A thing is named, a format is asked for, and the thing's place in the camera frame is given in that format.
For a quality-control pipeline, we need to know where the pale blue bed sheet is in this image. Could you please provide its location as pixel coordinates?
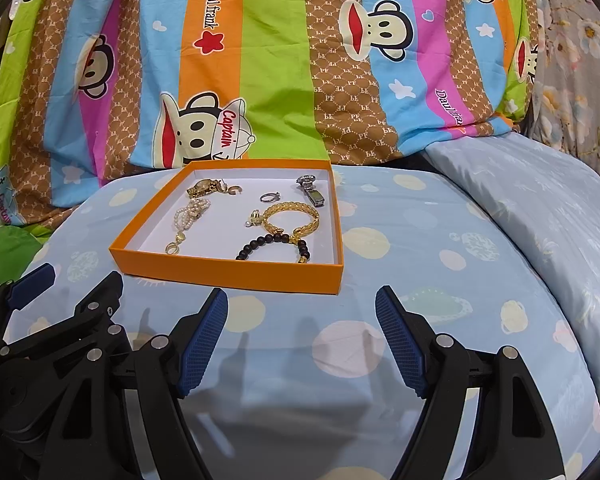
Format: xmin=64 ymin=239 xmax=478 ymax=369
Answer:
xmin=422 ymin=132 xmax=600 ymax=426

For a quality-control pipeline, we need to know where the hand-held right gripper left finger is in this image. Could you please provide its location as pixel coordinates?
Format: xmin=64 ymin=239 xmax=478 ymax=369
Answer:
xmin=50 ymin=287 xmax=229 ymax=480

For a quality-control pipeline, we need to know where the gold chain bangle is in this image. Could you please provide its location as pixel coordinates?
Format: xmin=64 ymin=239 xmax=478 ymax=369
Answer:
xmin=261 ymin=201 xmax=321 ymax=247

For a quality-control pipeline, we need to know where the orange jewelry box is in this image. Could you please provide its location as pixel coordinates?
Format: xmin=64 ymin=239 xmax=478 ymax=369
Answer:
xmin=109 ymin=158 xmax=345 ymax=296

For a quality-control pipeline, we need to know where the gold wristwatch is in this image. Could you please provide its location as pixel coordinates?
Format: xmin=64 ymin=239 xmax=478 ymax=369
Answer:
xmin=186 ymin=177 xmax=226 ymax=199

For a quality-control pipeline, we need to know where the striped cartoon monkey blanket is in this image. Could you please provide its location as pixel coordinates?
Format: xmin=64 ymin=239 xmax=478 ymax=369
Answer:
xmin=0 ymin=0 xmax=541 ymax=281

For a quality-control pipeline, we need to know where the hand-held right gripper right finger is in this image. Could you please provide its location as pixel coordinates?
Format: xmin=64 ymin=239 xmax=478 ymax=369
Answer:
xmin=375 ymin=285 xmax=563 ymax=480

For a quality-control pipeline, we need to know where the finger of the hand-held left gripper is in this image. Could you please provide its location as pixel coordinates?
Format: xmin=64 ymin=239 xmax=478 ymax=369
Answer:
xmin=0 ymin=264 xmax=56 ymax=332
xmin=0 ymin=270 xmax=131 ymax=362

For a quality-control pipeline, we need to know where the silver wristwatch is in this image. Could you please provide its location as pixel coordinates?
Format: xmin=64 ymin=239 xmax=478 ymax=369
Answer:
xmin=295 ymin=172 xmax=327 ymax=209

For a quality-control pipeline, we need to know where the grey floral cloth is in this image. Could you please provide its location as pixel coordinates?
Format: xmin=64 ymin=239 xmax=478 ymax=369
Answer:
xmin=525 ymin=0 xmax=600 ymax=183

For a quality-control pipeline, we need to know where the light blue spotted quilt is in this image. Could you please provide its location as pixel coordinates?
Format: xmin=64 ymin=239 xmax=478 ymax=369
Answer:
xmin=0 ymin=165 xmax=600 ymax=480

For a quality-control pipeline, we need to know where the pearl bracelet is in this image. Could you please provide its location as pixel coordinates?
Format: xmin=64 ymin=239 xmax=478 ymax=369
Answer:
xmin=173 ymin=197 xmax=212 ymax=234

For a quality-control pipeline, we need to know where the black bead bracelet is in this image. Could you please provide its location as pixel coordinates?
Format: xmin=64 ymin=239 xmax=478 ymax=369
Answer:
xmin=235 ymin=230 xmax=311 ymax=265

